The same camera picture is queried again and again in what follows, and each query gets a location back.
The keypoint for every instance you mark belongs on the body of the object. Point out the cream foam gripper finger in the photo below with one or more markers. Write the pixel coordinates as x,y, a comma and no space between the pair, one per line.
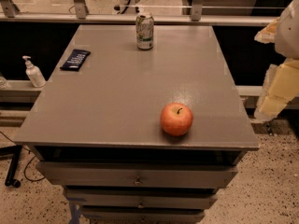
280,86
268,33

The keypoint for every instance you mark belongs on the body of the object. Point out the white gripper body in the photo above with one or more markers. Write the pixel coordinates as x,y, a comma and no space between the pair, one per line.
289,34

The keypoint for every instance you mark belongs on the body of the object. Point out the green white 7up can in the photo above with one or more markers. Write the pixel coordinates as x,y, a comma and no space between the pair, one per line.
144,25

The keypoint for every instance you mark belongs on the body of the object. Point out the red apple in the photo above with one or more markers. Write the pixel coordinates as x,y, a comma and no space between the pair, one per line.
176,119

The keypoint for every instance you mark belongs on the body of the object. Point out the grey drawer cabinet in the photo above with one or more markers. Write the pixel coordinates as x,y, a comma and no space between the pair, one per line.
109,111

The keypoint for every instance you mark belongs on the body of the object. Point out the middle grey drawer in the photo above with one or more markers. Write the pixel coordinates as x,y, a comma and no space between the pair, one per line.
142,197

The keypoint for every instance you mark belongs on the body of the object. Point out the grey drawer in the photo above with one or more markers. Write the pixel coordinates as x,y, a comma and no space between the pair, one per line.
142,197
137,175
142,214

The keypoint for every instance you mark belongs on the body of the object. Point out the bottom grey drawer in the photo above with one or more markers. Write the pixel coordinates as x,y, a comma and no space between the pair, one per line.
142,214

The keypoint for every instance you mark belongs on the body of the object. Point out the top grey drawer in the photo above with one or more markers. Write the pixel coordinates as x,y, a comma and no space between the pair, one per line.
137,175

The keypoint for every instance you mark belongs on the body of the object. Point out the white pump sanitizer bottle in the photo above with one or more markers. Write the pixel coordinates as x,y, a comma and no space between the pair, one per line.
34,73

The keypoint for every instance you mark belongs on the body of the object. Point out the black chair leg with caster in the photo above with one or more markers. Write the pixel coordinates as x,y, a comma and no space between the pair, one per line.
14,153

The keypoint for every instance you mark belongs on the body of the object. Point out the metal window rail frame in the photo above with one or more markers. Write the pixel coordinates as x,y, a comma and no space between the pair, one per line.
197,12

